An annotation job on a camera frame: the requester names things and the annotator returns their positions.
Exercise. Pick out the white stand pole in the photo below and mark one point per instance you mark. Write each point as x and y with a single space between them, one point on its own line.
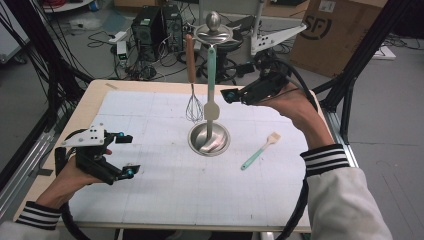
257 16

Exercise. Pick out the black stool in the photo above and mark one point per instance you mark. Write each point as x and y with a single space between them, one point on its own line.
223 71

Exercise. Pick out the white power strip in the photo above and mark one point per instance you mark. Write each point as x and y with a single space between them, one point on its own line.
117 37
383 53

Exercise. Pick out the white round table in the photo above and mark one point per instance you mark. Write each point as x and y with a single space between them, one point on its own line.
66 8

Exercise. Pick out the black metal frame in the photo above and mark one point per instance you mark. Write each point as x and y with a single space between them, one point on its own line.
30 23
366 43

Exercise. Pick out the large black computer tower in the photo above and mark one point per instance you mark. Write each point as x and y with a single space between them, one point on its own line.
146 30

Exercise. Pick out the wooden table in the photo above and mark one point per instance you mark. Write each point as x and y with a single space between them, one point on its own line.
88 106

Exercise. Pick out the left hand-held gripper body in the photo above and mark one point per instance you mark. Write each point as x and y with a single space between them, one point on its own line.
88 136

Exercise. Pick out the silver aluminium rail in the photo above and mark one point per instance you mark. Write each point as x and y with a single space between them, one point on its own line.
333 121
20 180

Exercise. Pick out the person's right hand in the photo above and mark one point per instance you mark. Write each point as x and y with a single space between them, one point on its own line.
296 106

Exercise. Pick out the person's left hand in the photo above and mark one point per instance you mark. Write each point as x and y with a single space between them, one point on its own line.
66 186

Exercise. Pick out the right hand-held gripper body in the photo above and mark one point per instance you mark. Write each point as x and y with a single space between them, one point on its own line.
266 40

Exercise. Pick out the narrow black computer tower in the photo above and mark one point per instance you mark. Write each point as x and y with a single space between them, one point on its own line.
173 26

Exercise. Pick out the white grid mat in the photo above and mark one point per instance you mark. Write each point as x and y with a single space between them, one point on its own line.
166 200

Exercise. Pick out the steel utensil stand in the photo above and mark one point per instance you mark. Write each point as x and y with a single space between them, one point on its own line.
200 138

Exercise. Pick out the cardboard box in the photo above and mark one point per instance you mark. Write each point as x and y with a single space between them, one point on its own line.
346 43

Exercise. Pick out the small white device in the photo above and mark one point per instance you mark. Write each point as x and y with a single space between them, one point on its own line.
121 48

